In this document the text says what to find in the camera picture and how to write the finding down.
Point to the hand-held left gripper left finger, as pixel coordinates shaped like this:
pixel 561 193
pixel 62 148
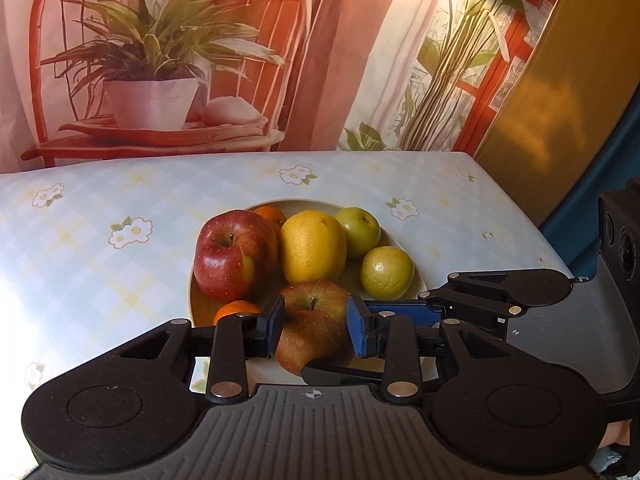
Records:
pixel 275 330

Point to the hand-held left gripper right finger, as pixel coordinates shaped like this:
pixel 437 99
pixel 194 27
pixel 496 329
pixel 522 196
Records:
pixel 356 332

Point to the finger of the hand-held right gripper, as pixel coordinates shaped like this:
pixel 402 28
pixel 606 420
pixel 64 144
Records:
pixel 340 371
pixel 415 310

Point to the pale red apple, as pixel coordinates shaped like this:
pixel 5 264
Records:
pixel 312 325

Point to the cream round plate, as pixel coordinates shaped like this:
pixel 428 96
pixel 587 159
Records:
pixel 202 307

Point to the dark red apple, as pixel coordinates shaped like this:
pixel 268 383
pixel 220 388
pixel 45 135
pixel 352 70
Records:
pixel 230 260

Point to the orange mandarin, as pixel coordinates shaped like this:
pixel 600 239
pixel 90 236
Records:
pixel 235 310
pixel 272 216

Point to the yellow-green apple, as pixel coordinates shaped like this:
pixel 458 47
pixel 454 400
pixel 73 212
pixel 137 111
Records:
pixel 387 272

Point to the yellow citrus fruit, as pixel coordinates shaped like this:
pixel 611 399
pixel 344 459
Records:
pixel 312 247

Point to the small green apple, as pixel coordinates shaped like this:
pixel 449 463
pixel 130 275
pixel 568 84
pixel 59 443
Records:
pixel 360 230

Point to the blue curtain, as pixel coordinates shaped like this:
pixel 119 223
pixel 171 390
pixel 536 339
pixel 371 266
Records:
pixel 580 220

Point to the floral checked tablecloth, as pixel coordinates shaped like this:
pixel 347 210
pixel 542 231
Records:
pixel 100 285

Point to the yellow wooden board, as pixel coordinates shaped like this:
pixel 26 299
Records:
pixel 550 110

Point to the printed plant backdrop cloth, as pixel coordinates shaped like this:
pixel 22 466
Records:
pixel 350 60

